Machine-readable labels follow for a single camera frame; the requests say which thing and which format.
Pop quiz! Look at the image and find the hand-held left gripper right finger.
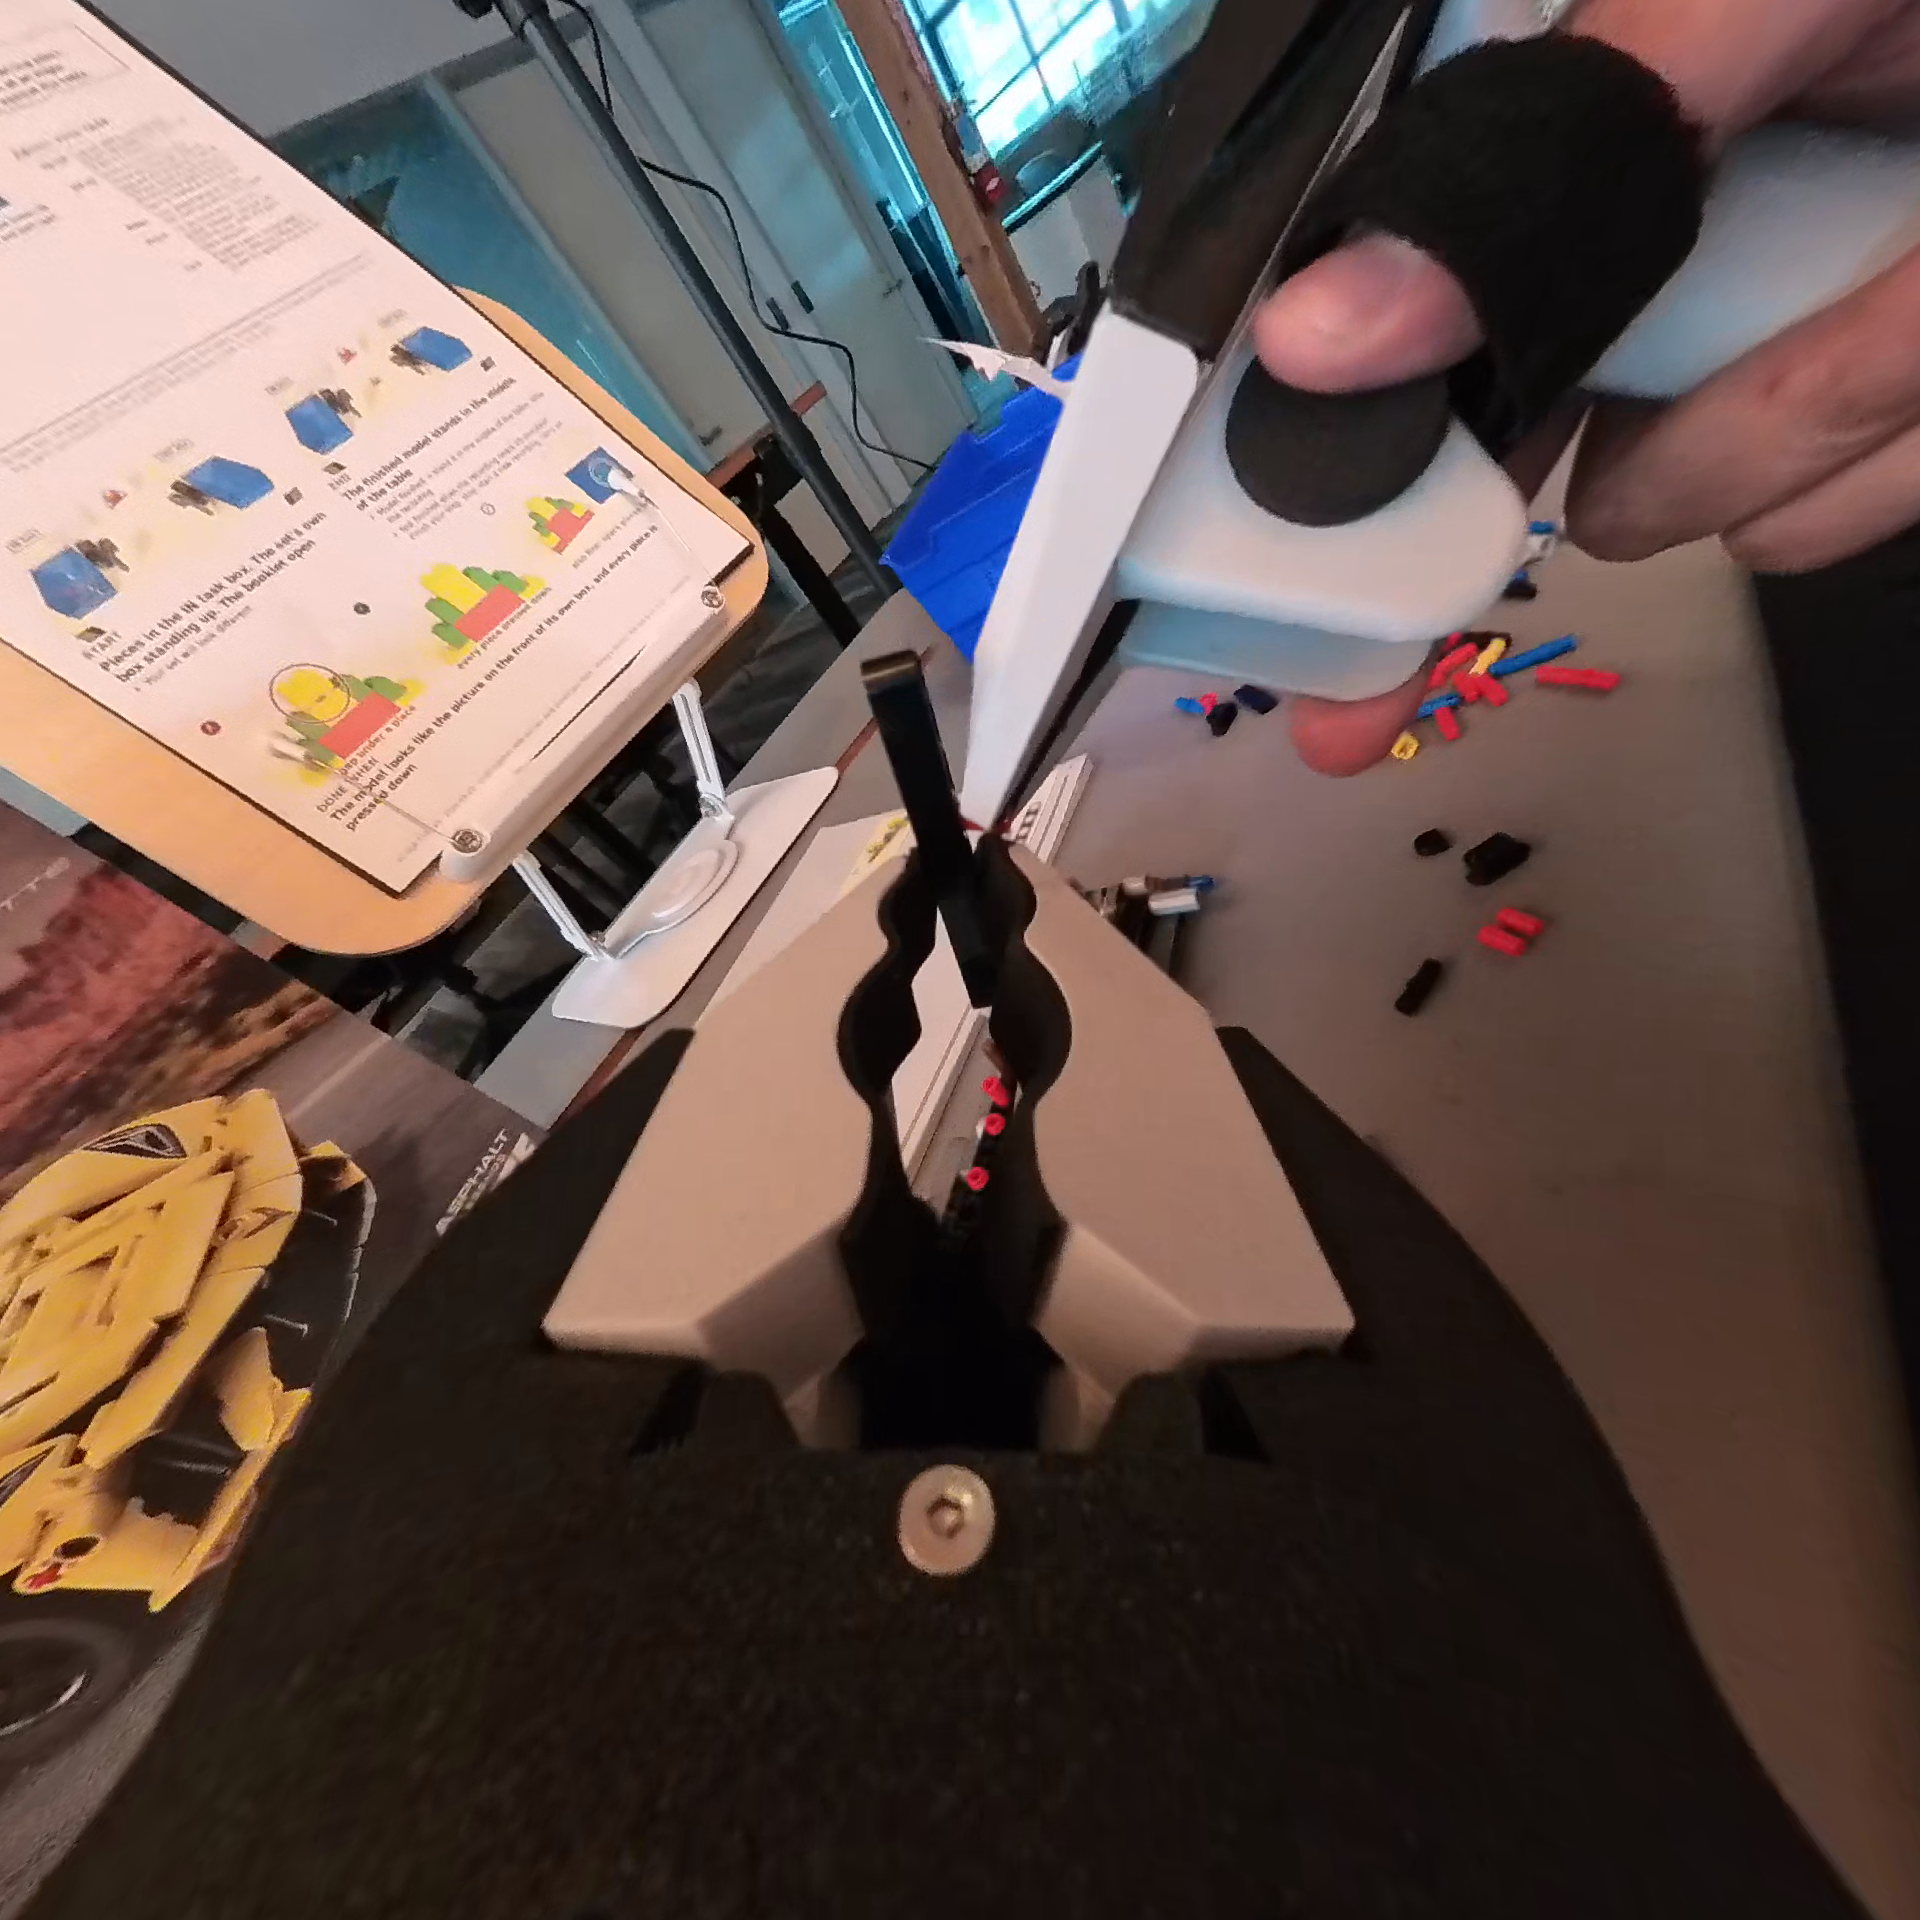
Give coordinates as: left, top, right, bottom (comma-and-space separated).
977, 839, 1361, 1449

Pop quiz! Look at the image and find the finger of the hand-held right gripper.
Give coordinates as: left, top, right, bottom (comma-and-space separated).
961, 305, 1203, 817

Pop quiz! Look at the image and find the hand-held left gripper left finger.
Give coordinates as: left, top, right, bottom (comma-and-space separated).
540, 856, 921, 1449

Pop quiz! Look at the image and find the black lego beam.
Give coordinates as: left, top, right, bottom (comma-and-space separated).
860, 651, 1011, 1009

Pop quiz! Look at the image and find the pile of small lego pins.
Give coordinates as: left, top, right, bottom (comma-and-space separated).
1178, 631, 1625, 1014

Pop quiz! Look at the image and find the lego box with yellow car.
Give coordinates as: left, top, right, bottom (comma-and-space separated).
0, 815, 548, 1787

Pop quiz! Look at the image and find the person's right hand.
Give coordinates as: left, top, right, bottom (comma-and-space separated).
1257, 0, 1920, 778

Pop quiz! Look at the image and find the blue plastic bin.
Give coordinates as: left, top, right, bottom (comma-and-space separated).
882, 355, 1120, 665

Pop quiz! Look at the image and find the crumpled white plastic bag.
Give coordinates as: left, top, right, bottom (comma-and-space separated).
921, 334, 1075, 399

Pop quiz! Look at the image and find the open instruction booklet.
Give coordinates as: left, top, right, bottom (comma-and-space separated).
682, 757, 1104, 1201

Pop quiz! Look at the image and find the black tripod pole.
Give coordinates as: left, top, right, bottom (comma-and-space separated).
481, 0, 902, 600

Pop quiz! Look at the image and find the wooden document stand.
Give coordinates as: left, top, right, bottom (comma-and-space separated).
0, 0, 842, 1029

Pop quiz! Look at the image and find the printed instruction sheet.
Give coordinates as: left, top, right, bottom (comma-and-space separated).
0, 0, 754, 897

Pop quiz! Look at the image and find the black cable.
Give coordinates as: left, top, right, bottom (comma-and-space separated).
637, 141, 902, 453

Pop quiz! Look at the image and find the wooden post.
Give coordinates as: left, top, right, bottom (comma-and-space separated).
833, 0, 1045, 353

